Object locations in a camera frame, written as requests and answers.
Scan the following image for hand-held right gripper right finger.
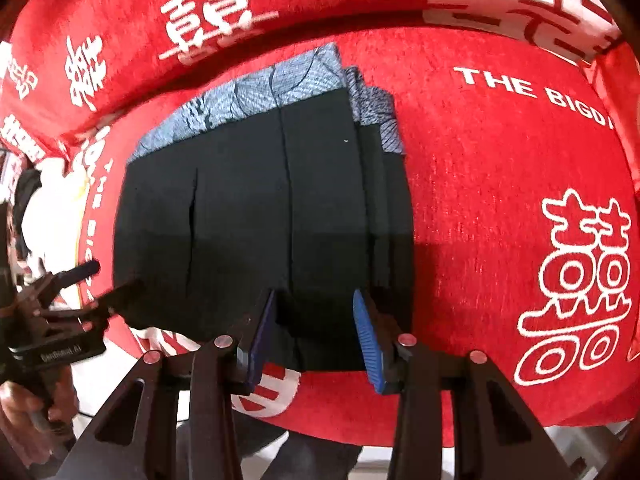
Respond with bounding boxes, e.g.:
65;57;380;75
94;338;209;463
351;289;576;480

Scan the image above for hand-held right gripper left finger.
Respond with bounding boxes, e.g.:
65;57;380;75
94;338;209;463
57;287;281;480

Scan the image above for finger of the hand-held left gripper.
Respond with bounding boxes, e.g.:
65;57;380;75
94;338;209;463
30;259;101;306
45;279;146;328

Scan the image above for black pants with patterned lining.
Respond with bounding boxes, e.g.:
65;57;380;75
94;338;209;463
112;42;416;373

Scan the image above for person's left hand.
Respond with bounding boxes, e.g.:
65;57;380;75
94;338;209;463
0;379;81;467

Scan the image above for person's dark trouser leg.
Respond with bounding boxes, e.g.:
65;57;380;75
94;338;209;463
232;410;365;480

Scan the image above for red printed sofa seat cover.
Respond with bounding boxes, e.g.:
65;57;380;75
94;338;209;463
60;25;640;448

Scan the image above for red cushion with small print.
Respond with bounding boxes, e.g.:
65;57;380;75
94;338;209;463
0;0;436;161

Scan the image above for red sofa armrest cover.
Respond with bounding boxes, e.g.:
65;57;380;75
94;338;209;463
585;40;640;196

